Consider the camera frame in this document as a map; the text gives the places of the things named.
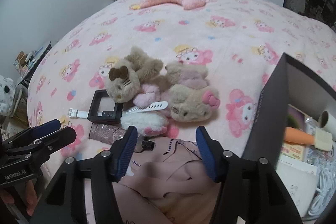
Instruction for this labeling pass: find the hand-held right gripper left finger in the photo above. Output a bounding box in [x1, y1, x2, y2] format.
[30, 126, 138, 224]

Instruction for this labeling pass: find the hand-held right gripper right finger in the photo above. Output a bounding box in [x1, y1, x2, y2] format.
[196, 126, 307, 224]

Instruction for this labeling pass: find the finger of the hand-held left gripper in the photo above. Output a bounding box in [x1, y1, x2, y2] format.
[5, 126, 77, 162]
[0, 119, 62, 147]

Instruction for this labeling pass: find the pink and white plush toy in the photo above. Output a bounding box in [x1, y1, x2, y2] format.
[120, 84, 171, 136]

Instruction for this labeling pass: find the black square display box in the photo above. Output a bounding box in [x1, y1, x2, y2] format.
[87, 90, 124, 124]

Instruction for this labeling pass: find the white smartwatch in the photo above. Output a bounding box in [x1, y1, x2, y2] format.
[68, 101, 168, 119]

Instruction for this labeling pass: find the beige plush with pink bow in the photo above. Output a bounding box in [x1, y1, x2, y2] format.
[157, 61, 220, 123]

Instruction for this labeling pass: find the black cardboard box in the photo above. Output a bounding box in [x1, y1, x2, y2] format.
[241, 52, 336, 222]

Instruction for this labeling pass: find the beige plush with brown bow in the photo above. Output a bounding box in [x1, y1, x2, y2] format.
[105, 46, 171, 104]

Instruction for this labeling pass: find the person's left hand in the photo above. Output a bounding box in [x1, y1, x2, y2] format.
[0, 181, 38, 217]

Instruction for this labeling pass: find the small black capped bottle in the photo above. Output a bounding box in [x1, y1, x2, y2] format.
[136, 135, 155, 152]

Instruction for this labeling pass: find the pink pajama clothing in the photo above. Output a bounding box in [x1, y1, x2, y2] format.
[113, 137, 221, 224]

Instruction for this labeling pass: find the white patterned plush toy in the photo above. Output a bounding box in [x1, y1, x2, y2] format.
[0, 74, 18, 117]

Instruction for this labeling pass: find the black side table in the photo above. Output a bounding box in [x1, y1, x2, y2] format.
[13, 42, 51, 88]

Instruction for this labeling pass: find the colourful printed booklet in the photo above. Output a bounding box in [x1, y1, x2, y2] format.
[280, 142, 308, 162]

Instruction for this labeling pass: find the white spiral notebook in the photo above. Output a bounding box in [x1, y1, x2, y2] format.
[276, 160, 319, 219]

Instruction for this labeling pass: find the orange cylindrical object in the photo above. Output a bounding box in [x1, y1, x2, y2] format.
[283, 127, 315, 144]

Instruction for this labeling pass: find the purple book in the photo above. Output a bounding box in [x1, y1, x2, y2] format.
[287, 105, 307, 133]

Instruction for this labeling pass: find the beige foam block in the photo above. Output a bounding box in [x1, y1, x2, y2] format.
[314, 126, 334, 151]

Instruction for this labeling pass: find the pink printed blanket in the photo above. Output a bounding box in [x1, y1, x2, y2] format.
[26, 0, 336, 224]

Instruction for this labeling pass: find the white cardboard tube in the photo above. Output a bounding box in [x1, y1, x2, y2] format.
[319, 111, 336, 141]

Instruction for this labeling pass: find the white coiled cable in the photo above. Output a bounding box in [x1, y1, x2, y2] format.
[308, 166, 334, 216]

